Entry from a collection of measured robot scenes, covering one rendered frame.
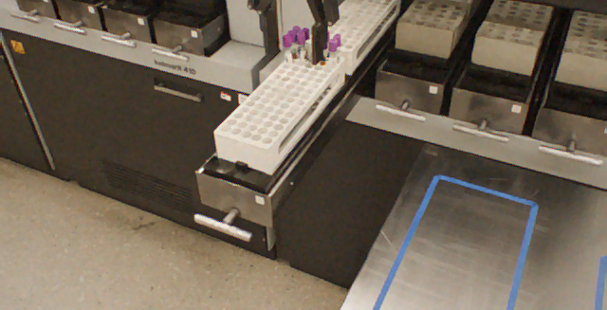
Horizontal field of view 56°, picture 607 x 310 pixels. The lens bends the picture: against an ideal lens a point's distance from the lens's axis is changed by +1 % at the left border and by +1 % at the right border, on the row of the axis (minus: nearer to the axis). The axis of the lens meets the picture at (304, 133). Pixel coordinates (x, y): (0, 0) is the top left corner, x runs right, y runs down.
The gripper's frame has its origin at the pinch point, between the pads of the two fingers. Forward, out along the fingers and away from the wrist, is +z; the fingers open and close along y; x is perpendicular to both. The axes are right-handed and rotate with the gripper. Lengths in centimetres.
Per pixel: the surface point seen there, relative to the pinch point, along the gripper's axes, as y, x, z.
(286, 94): -0.1, -2.9, 8.7
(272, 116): 1.3, -10.4, 8.0
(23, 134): -114, 18, 70
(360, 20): 1.5, 26.9, 8.1
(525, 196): 40.8, -7.3, 12.1
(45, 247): -92, -2, 95
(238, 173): 0.6, -20.4, 12.6
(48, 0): -80, 18, 16
